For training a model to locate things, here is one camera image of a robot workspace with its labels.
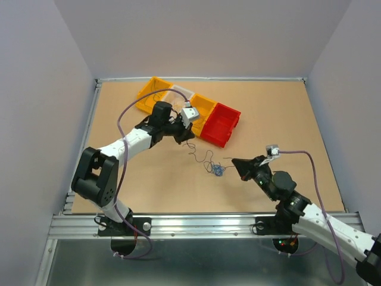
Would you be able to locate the red bin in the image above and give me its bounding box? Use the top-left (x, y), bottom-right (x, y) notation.
top-left (200, 103), bottom-right (241, 148)

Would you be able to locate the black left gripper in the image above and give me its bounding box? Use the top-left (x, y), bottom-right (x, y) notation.
top-left (162, 114), bottom-right (195, 145)

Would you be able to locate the far yellow bin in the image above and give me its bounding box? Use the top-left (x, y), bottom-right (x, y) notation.
top-left (135, 76), bottom-right (173, 114)

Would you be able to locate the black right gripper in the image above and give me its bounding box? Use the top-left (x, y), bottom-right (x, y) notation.
top-left (232, 154), bottom-right (276, 201)

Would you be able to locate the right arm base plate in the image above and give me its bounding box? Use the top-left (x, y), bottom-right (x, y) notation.
top-left (252, 214), bottom-right (310, 256)

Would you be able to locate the white bin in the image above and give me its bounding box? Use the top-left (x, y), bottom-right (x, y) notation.
top-left (162, 85), bottom-right (195, 112)

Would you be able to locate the yellow bin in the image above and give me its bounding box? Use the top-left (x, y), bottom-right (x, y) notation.
top-left (190, 94), bottom-right (217, 137)
top-left (135, 76), bottom-right (173, 114)

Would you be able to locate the aluminium table frame rail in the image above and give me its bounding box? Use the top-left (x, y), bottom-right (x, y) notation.
top-left (48, 79), bottom-right (344, 285)

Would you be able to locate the near yellow bin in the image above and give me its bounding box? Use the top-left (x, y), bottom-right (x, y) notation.
top-left (190, 94), bottom-right (217, 137)

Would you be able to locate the purple camera cable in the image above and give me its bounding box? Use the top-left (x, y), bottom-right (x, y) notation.
top-left (112, 88), bottom-right (192, 259)
top-left (279, 150), bottom-right (346, 284)

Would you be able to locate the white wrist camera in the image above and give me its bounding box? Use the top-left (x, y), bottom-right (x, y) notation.
top-left (260, 144), bottom-right (280, 166)
top-left (180, 101), bottom-right (200, 129)

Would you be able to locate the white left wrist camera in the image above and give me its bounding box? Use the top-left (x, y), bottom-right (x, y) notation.
top-left (180, 101), bottom-right (200, 129)

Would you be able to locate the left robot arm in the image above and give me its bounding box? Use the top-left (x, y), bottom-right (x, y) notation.
top-left (71, 101), bottom-right (199, 235)

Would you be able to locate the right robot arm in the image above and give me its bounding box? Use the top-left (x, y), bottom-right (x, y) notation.
top-left (232, 156), bottom-right (380, 285)

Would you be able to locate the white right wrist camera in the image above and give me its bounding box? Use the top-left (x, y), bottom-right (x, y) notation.
top-left (260, 144), bottom-right (280, 166)

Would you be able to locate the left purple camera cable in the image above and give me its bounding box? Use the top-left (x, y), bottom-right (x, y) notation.
top-left (112, 88), bottom-right (192, 259)

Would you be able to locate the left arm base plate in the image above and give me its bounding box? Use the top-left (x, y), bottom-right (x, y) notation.
top-left (93, 215), bottom-right (152, 259)

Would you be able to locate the purple wire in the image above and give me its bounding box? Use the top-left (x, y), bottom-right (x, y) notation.
top-left (182, 139), bottom-right (216, 173)

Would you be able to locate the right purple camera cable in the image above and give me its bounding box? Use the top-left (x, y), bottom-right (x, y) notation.
top-left (279, 150), bottom-right (346, 284)

